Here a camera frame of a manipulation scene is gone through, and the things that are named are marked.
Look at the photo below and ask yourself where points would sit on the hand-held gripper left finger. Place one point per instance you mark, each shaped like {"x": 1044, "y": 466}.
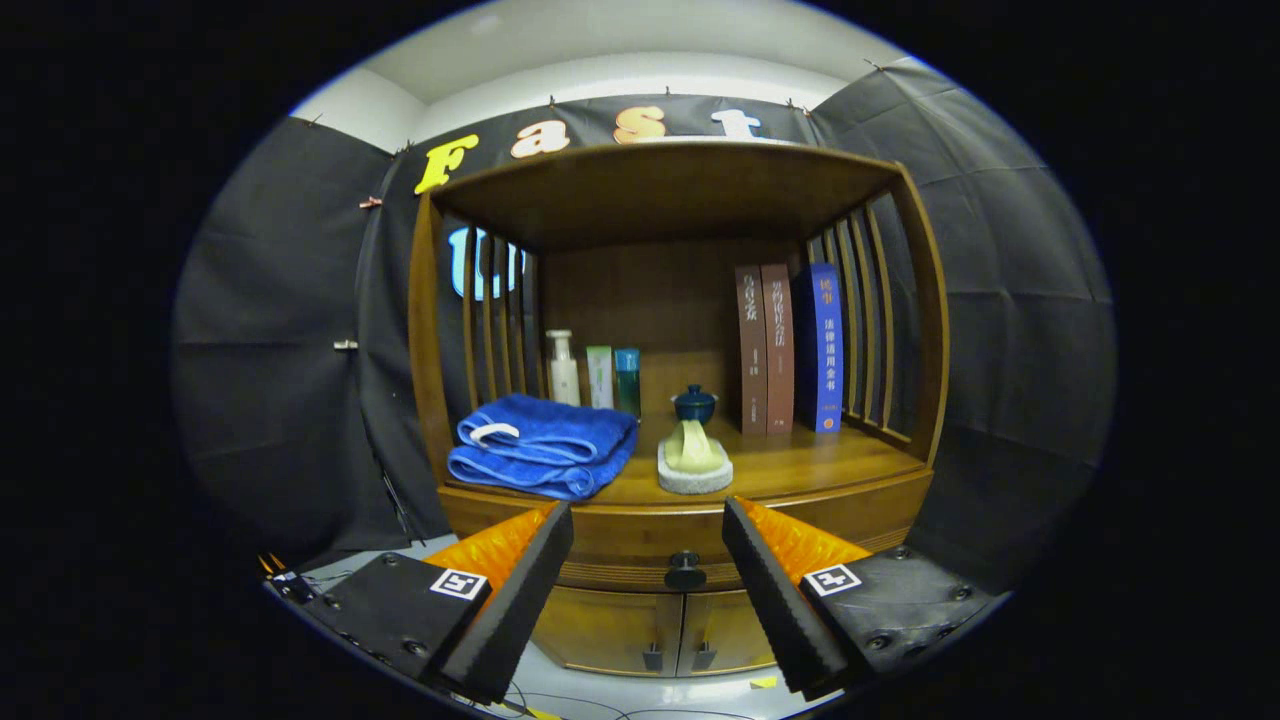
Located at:
{"x": 510, "y": 610}

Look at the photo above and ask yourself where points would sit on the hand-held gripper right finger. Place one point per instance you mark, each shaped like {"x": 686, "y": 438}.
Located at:
{"x": 775, "y": 600}

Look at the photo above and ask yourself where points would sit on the wooden drawer with black knob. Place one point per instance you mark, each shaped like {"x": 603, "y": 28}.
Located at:
{"x": 640, "y": 535}

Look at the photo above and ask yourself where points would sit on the green soap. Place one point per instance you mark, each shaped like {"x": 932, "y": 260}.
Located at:
{"x": 693, "y": 450}

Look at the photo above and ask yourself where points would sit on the wooden cabinet door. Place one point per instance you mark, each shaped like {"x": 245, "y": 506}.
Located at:
{"x": 600, "y": 630}
{"x": 730, "y": 630}

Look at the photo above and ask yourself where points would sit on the wooden countertop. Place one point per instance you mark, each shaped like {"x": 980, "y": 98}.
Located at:
{"x": 800, "y": 465}

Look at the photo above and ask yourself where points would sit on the brown wooden cabinet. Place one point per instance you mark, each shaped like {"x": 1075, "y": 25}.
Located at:
{"x": 650, "y": 190}

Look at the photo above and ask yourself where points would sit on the folded blue towel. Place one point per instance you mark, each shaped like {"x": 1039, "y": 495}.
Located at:
{"x": 545, "y": 445}

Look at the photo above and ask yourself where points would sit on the blue lidded teacup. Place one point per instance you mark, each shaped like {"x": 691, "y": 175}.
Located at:
{"x": 694, "y": 405}

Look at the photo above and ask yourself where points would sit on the small black device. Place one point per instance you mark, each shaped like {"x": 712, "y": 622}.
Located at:
{"x": 292, "y": 582}

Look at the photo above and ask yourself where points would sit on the white pump bottle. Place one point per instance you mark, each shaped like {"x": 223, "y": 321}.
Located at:
{"x": 563, "y": 380}

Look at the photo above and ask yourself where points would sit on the white and green tube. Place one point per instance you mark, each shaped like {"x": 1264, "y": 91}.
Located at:
{"x": 599, "y": 380}

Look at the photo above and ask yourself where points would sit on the reddish brown book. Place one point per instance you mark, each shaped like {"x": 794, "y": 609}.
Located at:
{"x": 779, "y": 350}

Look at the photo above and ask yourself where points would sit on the dark brown book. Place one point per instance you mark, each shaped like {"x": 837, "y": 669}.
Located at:
{"x": 751, "y": 350}

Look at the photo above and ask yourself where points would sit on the teal bottle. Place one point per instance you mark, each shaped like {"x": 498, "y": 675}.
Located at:
{"x": 627, "y": 385}

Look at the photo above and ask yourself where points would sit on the blue book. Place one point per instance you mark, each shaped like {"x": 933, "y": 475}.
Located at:
{"x": 825, "y": 350}

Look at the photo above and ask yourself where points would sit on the black backdrop cloth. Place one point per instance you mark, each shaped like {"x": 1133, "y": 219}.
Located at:
{"x": 1000, "y": 300}

